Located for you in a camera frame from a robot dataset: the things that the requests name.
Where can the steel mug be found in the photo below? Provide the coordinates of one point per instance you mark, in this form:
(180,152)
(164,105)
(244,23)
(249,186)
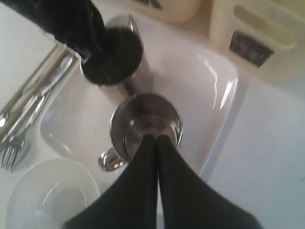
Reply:
(140,115)
(125,71)

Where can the cream bin with square mark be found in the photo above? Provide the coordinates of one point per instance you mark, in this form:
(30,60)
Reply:
(266,37)

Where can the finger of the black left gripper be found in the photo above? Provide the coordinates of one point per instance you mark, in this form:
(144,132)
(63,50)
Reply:
(76,23)

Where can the steel mug front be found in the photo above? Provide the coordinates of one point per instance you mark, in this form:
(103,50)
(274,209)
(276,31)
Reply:
(140,115)

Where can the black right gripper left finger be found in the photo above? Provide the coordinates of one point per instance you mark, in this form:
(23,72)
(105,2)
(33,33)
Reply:
(131,201)

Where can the white ceramic bowl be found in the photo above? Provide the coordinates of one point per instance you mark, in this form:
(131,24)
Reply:
(49,194)

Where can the steel fork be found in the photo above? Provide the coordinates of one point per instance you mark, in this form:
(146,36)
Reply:
(16,142)

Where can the white square plate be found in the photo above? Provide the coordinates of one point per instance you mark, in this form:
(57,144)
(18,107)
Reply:
(199,82)

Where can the steel table knife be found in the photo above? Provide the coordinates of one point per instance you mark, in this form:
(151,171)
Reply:
(44,85)

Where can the cream bin with triangle mark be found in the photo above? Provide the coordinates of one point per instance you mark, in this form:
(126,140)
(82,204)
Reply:
(173,11)

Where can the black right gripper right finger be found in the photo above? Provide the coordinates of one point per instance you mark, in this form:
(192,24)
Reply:
(188,202)

